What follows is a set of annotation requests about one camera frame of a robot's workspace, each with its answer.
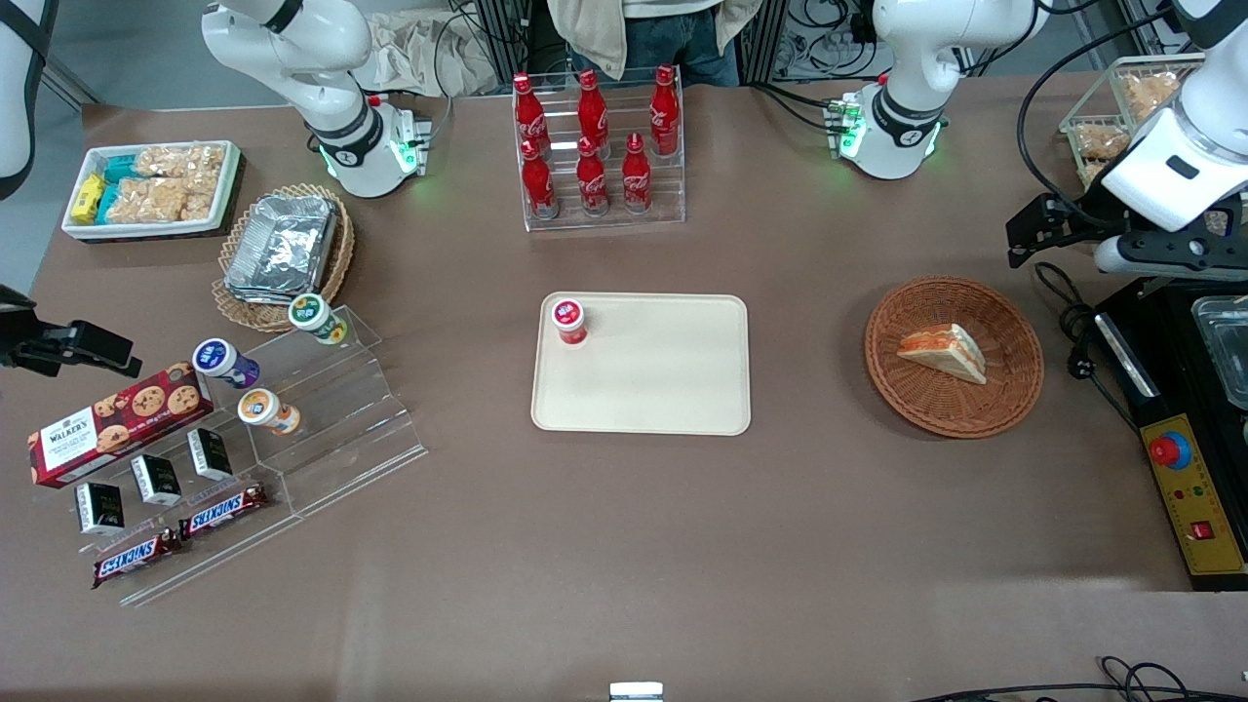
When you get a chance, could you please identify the brown round wicker basket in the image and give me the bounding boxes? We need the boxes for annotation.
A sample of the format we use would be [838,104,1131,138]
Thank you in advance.
[864,276,1045,440]

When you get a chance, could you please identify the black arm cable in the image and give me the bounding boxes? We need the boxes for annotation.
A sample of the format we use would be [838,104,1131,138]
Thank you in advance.
[1017,0,1210,211]

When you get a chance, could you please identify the black cables at table edge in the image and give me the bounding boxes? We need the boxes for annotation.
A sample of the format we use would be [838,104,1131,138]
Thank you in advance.
[907,655,1248,702]

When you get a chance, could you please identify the triangular sandwich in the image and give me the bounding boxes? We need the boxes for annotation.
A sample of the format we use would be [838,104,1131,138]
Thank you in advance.
[896,323,988,386]

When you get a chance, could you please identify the clear acrylic bottle rack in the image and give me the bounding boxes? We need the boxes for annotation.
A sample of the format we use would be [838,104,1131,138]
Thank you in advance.
[513,65,687,234]

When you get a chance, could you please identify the cream plastic tray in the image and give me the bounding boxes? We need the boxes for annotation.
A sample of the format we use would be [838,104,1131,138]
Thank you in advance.
[530,292,752,437]

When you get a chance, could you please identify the beige wicker basket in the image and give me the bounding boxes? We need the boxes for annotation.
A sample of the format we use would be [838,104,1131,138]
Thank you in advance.
[212,183,356,334]

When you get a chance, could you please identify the red cola bottle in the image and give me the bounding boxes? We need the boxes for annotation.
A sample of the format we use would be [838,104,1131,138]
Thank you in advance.
[520,139,560,220]
[513,73,550,157]
[575,136,611,217]
[621,133,653,214]
[576,68,611,157]
[649,64,682,157]

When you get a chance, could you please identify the black appliance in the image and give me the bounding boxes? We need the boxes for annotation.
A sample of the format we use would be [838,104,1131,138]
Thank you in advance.
[1092,276,1248,593]

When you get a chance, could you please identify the Snickers chocolate bar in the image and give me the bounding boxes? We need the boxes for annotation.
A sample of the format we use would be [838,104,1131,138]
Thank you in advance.
[178,485,268,540]
[93,529,183,589]

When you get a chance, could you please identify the red lid yogurt cup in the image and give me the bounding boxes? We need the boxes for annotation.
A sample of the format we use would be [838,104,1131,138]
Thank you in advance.
[552,297,588,347]

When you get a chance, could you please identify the red cookie box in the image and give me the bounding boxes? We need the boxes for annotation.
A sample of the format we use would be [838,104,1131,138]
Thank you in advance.
[27,362,215,488]

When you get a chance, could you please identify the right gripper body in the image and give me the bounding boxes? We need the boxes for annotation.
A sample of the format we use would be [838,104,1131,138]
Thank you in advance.
[0,285,75,371]

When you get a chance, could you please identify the clear bag of crackers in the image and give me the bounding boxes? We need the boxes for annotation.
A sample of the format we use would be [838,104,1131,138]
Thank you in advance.
[105,177,217,224]
[135,144,227,182]

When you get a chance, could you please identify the blue lid yogurt cup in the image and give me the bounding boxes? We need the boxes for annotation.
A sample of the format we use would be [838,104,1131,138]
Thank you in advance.
[192,337,261,390]

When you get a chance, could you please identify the green lid yogurt cup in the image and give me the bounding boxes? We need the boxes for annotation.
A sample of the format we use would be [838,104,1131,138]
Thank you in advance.
[288,292,349,346]

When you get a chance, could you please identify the clear plastic container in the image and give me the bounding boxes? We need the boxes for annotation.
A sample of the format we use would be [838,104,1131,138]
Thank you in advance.
[1191,295,1248,410]

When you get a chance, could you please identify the white wire snack rack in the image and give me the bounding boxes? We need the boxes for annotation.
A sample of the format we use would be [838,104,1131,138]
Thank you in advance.
[1059,55,1248,235]

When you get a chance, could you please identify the small black carton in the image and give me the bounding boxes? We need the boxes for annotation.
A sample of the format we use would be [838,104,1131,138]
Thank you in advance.
[76,482,126,535]
[187,428,234,482]
[131,454,183,506]

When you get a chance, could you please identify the beige crumpled bag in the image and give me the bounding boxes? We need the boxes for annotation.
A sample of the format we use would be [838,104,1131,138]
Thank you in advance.
[366,12,500,98]

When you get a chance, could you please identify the stack of foil containers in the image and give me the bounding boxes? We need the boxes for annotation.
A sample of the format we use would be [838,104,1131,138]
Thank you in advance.
[224,194,339,305]

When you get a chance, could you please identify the black base cable bundle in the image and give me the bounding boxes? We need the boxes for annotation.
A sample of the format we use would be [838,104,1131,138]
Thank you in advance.
[751,80,847,134]

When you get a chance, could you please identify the orange lid yogurt cup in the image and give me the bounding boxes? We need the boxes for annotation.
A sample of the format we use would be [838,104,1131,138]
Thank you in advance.
[237,388,301,436]

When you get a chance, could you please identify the black power cable with plug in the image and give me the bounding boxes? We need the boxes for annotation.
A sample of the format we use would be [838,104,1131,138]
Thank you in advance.
[1033,261,1142,430]

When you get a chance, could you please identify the person in beige jacket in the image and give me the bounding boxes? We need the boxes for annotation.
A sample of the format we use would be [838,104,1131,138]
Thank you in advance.
[546,0,763,89]

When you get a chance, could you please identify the yellow emergency stop control box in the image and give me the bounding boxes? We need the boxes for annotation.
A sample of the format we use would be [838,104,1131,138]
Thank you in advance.
[1141,414,1248,576]

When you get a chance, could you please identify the clear acrylic stepped display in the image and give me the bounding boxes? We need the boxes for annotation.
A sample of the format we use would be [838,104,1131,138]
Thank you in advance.
[34,304,428,607]

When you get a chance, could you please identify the white rectangular snack tray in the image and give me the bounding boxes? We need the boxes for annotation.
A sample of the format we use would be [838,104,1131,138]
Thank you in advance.
[60,140,245,243]

